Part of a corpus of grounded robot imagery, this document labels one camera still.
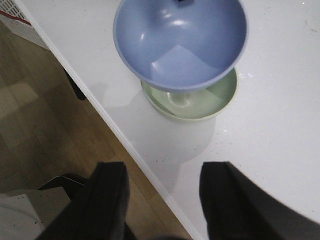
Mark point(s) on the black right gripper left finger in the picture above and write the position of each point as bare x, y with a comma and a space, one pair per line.
98, 210

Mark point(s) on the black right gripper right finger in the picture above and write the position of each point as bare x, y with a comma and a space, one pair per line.
235, 208

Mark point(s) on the green bowl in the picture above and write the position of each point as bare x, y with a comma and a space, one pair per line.
194, 106

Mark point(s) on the blue bowl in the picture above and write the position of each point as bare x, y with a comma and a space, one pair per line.
180, 46

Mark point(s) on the black chair base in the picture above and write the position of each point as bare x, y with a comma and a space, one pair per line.
71, 183

